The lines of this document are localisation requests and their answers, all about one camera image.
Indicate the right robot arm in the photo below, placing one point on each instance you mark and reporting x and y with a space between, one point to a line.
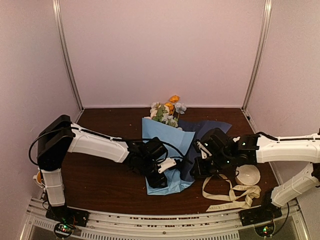
304 148

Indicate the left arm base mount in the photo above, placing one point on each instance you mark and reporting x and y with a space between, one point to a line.
67 215

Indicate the right aluminium frame post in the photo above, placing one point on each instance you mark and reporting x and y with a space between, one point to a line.
264 30

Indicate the left aluminium frame post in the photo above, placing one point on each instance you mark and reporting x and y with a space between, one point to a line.
65 53

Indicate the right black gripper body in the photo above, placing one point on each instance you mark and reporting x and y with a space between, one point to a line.
221 161

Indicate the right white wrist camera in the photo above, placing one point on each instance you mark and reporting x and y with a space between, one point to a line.
200 148

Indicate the round white bowl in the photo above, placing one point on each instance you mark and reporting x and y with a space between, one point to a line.
247 175

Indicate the aluminium frame post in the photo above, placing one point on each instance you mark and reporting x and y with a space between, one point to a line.
264 30
65 53

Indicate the front aluminium rail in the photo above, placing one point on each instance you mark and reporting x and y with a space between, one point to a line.
223 225

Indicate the blue wrapping paper sheet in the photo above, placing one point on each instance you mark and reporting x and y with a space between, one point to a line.
179 178

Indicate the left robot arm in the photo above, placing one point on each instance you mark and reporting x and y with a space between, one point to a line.
63 136

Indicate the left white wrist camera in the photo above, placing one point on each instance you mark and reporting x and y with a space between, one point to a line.
166 164

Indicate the beige printed ribbon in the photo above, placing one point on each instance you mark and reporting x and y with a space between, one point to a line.
239 196

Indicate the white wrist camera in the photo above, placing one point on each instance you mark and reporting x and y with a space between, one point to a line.
166 164
200 148

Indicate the patterned cup orange inside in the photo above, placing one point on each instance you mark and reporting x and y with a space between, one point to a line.
38 179

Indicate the cream rose fake flower stem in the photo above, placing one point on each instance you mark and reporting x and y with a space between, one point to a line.
159 112

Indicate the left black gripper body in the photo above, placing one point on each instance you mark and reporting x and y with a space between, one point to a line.
146 168

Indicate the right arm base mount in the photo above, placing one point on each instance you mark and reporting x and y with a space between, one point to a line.
258 215

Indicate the orange fake flower stem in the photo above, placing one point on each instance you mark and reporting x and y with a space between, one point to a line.
172 102

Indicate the light blue fake flower stem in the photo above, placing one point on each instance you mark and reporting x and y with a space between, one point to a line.
172 120

